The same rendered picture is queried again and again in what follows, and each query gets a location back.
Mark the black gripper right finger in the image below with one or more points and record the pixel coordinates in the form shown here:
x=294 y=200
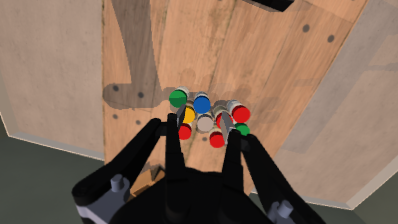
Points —
x=280 y=202

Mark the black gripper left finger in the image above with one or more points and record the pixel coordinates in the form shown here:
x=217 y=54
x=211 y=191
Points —
x=99 y=195

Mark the blue-capped bottle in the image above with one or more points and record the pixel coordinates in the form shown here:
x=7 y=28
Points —
x=201 y=102

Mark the bottle with yellow cap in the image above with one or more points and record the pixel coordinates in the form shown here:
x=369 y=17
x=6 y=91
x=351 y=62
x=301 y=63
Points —
x=190 y=112

